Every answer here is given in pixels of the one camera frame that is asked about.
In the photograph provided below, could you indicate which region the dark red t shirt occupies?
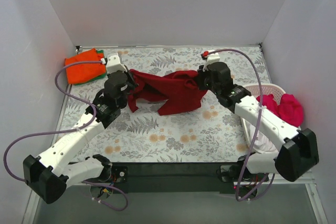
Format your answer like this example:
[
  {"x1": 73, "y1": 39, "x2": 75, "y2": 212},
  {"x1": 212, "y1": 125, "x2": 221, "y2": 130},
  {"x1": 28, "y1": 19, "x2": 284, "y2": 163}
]
[{"x1": 128, "y1": 69, "x2": 207, "y2": 116}]

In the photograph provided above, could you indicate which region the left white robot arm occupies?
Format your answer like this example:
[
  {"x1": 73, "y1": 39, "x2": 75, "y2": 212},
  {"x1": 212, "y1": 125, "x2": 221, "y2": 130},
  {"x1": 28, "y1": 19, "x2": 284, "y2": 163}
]
[{"x1": 23, "y1": 70, "x2": 137, "y2": 204}]

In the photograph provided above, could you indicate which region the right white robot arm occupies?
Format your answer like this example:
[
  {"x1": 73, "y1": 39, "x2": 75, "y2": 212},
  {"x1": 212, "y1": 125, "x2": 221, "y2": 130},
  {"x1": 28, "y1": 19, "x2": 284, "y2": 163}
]
[{"x1": 196, "y1": 62, "x2": 319, "y2": 182}]

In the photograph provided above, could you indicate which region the folded green t shirt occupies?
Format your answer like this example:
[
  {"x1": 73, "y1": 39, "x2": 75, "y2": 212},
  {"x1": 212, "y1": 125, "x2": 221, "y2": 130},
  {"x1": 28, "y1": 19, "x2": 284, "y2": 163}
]
[{"x1": 77, "y1": 49, "x2": 107, "y2": 85}]

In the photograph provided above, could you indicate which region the white plastic laundry basket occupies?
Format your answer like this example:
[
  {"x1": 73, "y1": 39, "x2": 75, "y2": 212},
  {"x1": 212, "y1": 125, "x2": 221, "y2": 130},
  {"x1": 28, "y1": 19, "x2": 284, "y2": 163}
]
[{"x1": 241, "y1": 83, "x2": 288, "y2": 155}]

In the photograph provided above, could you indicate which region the folded orange t shirt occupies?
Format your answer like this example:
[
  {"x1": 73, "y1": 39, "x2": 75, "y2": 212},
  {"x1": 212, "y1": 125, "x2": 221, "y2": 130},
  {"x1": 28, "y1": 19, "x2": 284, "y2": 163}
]
[{"x1": 65, "y1": 48, "x2": 107, "y2": 85}]

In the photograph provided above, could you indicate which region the floral table cloth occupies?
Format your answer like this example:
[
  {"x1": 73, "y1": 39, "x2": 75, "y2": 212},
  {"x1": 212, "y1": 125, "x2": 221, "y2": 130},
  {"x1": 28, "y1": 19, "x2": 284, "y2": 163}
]
[{"x1": 52, "y1": 47, "x2": 296, "y2": 164}]

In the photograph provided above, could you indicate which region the pink t shirt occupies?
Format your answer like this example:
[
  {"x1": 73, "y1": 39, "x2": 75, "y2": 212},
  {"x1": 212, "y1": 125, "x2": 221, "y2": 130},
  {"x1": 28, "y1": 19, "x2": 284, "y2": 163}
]
[{"x1": 262, "y1": 93, "x2": 304, "y2": 127}]

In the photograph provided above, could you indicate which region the white t shirt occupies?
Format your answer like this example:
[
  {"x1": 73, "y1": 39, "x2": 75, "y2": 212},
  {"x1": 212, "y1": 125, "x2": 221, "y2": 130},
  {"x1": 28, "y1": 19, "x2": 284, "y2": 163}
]
[{"x1": 245, "y1": 122, "x2": 278, "y2": 153}]

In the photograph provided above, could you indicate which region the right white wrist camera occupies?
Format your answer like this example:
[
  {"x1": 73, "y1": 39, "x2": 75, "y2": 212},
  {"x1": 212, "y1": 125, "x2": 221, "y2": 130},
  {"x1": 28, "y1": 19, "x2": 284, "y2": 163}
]
[{"x1": 201, "y1": 51, "x2": 220, "y2": 71}]

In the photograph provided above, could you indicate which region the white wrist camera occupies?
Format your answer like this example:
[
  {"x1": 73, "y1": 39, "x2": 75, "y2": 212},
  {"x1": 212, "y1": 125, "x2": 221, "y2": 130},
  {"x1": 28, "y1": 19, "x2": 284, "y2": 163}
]
[
  {"x1": 201, "y1": 51, "x2": 220, "y2": 71},
  {"x1": 101, "y1": 55, "x2": 128, "y2": 74}
]

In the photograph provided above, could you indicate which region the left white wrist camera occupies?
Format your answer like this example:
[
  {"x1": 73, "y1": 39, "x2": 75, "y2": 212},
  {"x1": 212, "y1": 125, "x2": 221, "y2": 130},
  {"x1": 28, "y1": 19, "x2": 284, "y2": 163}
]
[{"x1": 101, "y1": 55, "x2": 128, "y2": 74}]

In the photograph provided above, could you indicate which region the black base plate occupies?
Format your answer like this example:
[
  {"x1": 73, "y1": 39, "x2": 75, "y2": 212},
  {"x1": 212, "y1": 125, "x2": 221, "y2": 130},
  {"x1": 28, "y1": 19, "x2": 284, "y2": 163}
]
[{"x1": 86, "y1": 162, "x2": 266, "y2": 195}]

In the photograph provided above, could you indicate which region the aluminium frame rail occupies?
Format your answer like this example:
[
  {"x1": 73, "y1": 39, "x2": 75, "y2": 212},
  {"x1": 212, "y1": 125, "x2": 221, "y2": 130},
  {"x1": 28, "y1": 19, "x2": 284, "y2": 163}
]
[{"x1": 24, "y1": 173, "x2": 327, "y2": 223}]

